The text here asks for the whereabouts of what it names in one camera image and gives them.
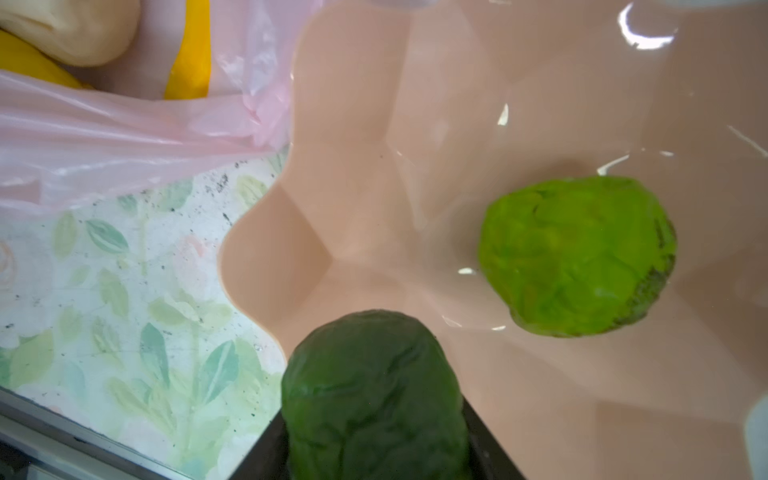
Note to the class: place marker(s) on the green fake lime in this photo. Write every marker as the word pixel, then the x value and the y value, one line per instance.
pixel 372 395

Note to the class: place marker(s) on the aluminium rail frame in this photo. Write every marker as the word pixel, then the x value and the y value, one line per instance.
pixel 60 448

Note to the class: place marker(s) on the pink flower-shaped bowl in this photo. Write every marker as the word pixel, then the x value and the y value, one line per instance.
pixel 408 122

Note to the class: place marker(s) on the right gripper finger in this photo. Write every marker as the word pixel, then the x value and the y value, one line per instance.
pixel 487 459

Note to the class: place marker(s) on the pink plastic bag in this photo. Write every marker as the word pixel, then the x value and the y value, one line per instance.
pixel 64 147

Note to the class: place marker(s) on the beige fake garlic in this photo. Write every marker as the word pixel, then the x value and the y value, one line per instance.
pixel 74 32

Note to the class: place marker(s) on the bright green fake fruit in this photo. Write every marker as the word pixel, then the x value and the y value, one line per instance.
pixel 577 257

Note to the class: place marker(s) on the yellow fake fruit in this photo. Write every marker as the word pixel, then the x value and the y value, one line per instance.
pixel 169 58

